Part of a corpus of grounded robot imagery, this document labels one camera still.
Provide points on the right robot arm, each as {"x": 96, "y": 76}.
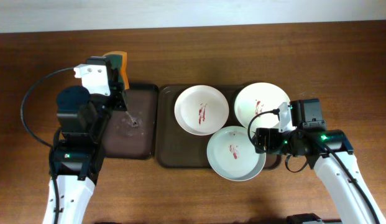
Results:
{"x": 333, "y": 160}

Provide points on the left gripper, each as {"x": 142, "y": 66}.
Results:
{"x": 117, "y": 94}

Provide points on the small black tray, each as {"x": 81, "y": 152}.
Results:
{"x": 130, "y": 135}

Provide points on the white plate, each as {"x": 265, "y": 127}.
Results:
{"x": 232, "y": 156}
{"x": 201, "y": 110}
{"x": 257, "y": 98}

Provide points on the white plate front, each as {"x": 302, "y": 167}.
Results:
{"x": 232, "y": 156}

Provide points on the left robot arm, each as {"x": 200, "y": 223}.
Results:
{"x": 77, "y": 154}

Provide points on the green orange sponge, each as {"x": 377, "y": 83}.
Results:
{"x": 118, "y": 61}

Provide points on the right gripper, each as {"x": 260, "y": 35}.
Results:
{"x": 271, "y": 147}

